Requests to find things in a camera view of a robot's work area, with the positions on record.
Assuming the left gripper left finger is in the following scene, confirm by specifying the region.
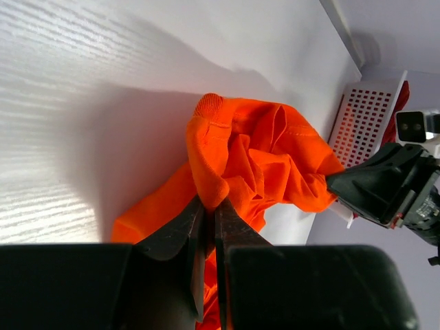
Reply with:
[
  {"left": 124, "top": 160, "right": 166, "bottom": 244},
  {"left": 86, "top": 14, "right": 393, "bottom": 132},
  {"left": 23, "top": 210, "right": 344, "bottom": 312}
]
[{"left": 133, "top": 197, "right": 206, "bottom": 322}]

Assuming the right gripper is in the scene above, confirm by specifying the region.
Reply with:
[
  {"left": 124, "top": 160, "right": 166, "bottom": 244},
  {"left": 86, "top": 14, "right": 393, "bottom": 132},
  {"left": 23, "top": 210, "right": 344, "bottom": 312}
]
[{"left": 326, "top": 143, "right": 439, "bottom": 246}]

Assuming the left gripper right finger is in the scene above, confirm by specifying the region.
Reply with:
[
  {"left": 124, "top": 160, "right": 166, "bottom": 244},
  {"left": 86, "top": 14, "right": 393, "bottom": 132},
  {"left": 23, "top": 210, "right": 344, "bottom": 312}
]
[{"left": 214, "top": 198, "right": 272, "bottom": 329}]

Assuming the orange t shirt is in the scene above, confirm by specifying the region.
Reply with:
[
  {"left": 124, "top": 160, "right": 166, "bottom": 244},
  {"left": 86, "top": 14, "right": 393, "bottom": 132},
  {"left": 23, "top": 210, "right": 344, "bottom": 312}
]
[{"left": 110, "top": 92, "right": 345, "bottom": 330}]

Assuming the dark red t shirt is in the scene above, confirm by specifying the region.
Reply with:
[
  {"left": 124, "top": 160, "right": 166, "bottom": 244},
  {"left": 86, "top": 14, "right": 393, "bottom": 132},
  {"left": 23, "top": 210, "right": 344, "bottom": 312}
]
[{"left": 381, "top": 80, "right": 410, "bottom": 146}]

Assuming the white plastic basket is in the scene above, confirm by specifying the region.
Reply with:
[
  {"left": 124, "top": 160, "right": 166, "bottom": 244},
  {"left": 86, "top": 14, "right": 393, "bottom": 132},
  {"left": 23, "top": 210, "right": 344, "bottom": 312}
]
[{"left": 326, "top": 70, "right": 440, "bottom": 230}]

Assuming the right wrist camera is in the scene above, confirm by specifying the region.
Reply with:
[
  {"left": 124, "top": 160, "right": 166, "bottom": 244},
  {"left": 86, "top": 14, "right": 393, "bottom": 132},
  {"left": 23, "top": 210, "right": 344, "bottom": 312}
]
[{"left": 395, "top": 109, "right": 439, "bottom": 144}]

